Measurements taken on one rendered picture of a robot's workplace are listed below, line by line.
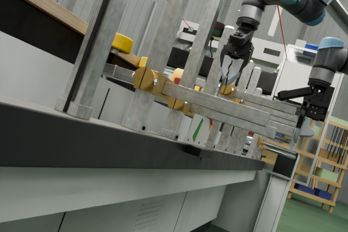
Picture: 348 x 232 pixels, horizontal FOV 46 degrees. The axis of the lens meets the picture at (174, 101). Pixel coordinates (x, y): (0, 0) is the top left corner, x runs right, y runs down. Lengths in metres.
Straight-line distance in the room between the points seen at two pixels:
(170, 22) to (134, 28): 6.11
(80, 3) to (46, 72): 5.36
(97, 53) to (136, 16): 6.38
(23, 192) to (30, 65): 0.32
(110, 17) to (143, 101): 0.28
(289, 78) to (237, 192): 1.13
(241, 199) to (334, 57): 2.57
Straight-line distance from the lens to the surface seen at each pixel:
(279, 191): 3.65
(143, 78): 0.89
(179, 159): 1.20
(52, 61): 0.95
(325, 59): 1.40
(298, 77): 3.70
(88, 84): 0.68
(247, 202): 3.81
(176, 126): 1.15
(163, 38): 0.93
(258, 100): 1.66
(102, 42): 0.69
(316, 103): 1.38
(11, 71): 0.87
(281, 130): 1.39
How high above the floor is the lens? 0.74
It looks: 3 degrees up
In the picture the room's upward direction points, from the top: 19 degrees clockwise
